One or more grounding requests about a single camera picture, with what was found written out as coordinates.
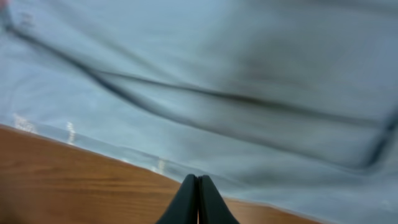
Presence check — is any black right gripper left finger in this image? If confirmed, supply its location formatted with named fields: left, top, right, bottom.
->
left=156, top=174, right=198, bottom=224

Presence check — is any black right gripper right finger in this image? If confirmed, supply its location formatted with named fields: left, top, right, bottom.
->
left=198, top=175, right=239, bottom=224

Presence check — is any light blue printed t-shirt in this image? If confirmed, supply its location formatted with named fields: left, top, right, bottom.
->
left=1, top=0, right=397, bottom=223

